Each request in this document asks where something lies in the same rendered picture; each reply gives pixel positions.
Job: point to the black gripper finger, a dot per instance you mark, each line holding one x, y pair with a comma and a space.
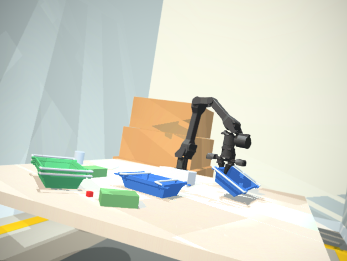
221, 164
227, 167

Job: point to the pale blue cylinder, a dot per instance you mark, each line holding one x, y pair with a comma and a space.
79, 156

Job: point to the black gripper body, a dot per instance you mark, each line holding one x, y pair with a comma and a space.
227, 153

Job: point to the green block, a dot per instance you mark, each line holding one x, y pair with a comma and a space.
118, 198
98, 171

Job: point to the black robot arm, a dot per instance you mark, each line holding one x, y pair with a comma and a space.
199, 105

